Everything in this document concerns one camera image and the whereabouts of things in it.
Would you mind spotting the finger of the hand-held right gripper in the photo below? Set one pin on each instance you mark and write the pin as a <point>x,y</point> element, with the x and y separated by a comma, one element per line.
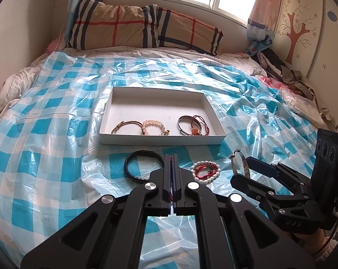
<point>244,183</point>
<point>260,166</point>

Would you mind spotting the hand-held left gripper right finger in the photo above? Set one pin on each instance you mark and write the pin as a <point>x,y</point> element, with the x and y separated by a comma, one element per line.
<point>176,173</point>

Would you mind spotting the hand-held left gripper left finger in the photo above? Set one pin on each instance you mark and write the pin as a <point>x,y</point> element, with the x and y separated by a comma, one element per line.
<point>168,173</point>

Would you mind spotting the thin silver bangle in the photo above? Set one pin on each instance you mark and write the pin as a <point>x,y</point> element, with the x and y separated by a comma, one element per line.
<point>246,165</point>

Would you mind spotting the bronze bangle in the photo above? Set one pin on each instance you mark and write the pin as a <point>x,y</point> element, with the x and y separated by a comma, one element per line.
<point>129,122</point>

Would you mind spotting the white shallow cardboard box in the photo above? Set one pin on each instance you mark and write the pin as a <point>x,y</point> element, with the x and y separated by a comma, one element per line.
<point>157,103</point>

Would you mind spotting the person's right forearm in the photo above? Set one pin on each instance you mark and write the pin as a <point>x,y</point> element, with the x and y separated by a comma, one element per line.
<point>312,239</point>

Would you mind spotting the pile of dark clothes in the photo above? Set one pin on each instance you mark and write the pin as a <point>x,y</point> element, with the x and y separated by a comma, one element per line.
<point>284,72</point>

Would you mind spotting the blue checked plastic sheet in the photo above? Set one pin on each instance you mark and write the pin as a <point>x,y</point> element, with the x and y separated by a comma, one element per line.
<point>59,145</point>

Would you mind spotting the plaid beige pillow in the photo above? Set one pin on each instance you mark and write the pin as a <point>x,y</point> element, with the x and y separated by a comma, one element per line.
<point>185,30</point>
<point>110,25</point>

